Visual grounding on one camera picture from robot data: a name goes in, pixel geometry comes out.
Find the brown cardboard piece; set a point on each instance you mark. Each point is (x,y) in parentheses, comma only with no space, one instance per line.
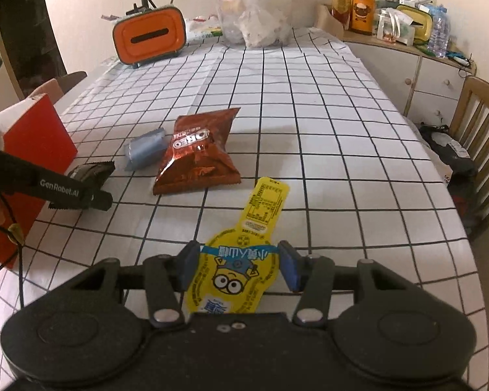
(328,20)

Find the teal and orange tissue box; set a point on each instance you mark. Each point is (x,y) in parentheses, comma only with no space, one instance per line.
(150,36)

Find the colourful leaflet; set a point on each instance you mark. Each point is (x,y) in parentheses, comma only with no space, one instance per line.
(203,28)

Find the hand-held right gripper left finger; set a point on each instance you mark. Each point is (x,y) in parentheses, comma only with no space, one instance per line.
(188,266)

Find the dark wooden chair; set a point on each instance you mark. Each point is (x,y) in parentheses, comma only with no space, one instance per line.
(75,79)

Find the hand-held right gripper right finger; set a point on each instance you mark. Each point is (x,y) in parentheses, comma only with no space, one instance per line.
(290,266)

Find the black bag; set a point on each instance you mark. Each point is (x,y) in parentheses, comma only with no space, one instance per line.
(448,150)

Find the white plastic bag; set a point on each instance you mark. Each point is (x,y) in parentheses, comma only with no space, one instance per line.
(393,28)

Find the clear water bottle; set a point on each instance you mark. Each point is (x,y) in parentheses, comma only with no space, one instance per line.
(438,32)

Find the red and white cardboard box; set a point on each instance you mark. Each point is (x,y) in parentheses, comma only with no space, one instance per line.
(32,138)

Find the white checkered tablecloth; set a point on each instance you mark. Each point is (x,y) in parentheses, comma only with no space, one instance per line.
(309,130)

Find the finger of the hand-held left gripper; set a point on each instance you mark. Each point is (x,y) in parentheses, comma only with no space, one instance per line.
(97,200)

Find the yellow snack packet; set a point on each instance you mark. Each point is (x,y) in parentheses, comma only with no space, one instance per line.
(265,199)

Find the light wooden chair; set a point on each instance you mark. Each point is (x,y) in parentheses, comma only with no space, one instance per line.
(481,130)

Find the yellow tissue box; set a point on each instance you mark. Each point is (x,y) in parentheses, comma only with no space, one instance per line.
(415,22)

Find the white wooden cabinet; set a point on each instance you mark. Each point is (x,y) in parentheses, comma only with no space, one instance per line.
(391,73)

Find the black snack packet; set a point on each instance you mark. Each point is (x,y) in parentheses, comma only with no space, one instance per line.
(93,173)

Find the orange thermos bottle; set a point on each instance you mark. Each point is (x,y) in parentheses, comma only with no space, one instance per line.
(363,10)

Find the brown snack packet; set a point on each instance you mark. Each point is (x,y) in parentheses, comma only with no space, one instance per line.
(195,159)

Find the clear plastic bag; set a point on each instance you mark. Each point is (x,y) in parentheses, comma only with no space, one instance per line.
(256,16)

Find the amber liquid bottle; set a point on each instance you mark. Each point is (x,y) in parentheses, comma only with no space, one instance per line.
(341,6)

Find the blue-grey snack packet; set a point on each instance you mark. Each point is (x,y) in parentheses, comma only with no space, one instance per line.
(144,150)

